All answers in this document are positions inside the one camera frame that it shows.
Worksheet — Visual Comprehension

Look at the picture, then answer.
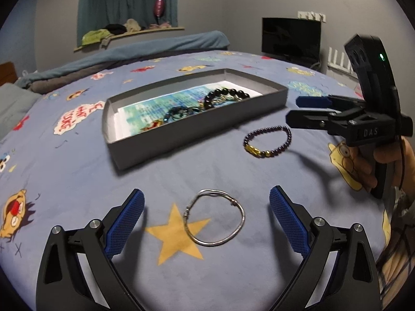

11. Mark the small dark bead bracelet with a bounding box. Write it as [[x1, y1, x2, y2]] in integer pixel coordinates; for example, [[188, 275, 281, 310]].
[[243, 125, 293, 159]]

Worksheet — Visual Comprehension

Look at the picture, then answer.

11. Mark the large black bead bracelet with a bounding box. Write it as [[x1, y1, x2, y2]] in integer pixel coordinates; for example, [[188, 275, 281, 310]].
[[202, 87, 251, 111]]

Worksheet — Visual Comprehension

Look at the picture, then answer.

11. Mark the silver bangle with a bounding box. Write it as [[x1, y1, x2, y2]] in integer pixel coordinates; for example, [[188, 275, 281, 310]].
[[182, 188, 248, 248]]

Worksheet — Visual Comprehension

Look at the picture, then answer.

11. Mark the right forearm patterned sleeve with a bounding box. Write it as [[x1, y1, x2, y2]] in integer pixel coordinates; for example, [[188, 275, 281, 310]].
[[376, 187, 414, 309]]

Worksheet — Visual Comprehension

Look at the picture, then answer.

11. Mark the person's right hand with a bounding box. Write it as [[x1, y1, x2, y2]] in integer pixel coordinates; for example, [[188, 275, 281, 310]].
[[350, 137, 414, 197]]

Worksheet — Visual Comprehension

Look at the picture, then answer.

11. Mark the white wifi router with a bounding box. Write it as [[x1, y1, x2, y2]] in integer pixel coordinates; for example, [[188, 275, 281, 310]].
[[327, 47, 357, 79]]

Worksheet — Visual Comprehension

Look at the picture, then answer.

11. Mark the black monitor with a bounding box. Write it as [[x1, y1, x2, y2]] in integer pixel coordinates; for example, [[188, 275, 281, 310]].
[[262, 18, 321, 67]]

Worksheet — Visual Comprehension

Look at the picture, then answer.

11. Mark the blue folded blanket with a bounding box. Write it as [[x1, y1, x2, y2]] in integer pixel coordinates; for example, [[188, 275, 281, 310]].
[[15, 30, 230, 94]]

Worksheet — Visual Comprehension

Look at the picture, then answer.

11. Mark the blue cartoon bedsheet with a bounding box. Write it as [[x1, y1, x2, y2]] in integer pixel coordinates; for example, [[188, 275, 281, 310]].
[[1, 51, 386, 310]]

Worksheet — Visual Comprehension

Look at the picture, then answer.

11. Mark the grey cardboard tray box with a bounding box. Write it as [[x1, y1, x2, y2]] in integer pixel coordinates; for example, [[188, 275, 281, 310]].
[[102, 68, 288, 170]]

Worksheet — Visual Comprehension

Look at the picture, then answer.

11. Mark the pink balloon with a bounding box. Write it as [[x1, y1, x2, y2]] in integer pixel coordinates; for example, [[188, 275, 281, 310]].
[[153, 0, 165, 25]]

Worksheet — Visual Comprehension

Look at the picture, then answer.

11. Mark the printed paper sheet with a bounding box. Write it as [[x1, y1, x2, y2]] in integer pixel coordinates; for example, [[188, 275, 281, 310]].
[[113, 80, 262, 140]]

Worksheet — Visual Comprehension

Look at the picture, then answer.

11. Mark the wooden window sill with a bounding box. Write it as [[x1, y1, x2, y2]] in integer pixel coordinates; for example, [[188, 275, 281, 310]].
[[73, 27, 185, 53]]

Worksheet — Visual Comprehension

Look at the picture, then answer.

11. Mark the beige cloth on sill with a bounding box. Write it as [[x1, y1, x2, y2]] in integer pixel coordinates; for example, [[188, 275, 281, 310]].
[[124, 18, 141, 33]]

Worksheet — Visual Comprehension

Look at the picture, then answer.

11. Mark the black cloth on sill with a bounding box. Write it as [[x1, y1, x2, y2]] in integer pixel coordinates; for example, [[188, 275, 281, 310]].
[[105, 24, 127, 36]]

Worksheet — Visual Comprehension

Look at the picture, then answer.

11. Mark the wooden headboard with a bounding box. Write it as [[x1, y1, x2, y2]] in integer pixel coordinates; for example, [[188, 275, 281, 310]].
[[0, 62, 18, 86]]

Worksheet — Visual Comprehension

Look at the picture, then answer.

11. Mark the green cloth on sill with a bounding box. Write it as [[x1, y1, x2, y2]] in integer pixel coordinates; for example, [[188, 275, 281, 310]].
[[82, 29, 113, 46]]

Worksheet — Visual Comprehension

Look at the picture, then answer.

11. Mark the white wall hook rack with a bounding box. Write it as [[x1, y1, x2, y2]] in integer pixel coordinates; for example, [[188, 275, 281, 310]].
[[297, 11, 326, 23]]

